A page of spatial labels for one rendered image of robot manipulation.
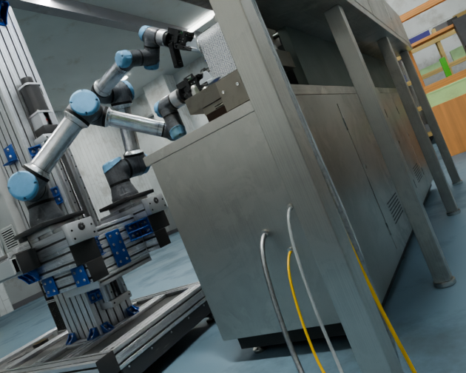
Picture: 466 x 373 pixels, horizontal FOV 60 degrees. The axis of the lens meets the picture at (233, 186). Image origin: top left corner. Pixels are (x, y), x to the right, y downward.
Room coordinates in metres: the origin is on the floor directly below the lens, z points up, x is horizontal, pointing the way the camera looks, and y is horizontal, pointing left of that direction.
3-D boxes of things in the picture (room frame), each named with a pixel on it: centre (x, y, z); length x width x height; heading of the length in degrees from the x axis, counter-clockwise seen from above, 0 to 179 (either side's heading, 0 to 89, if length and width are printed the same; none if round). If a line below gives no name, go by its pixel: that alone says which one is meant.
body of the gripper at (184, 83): (1.75, 0.01, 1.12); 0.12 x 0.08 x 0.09; 58
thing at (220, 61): (1.63, -0.20, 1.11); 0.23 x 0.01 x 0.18; 58
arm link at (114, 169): (2.24, 0.57, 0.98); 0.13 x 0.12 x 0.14; 132
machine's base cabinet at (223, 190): (2.51, -0.67, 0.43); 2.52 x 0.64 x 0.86; 148
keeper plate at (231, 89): (1.42, -0.13, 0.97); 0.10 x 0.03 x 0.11; 58
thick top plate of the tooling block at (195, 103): (1.51, -0.16, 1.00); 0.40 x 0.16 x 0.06; 58
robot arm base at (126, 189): (2.24, 0.57, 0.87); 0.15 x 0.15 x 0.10
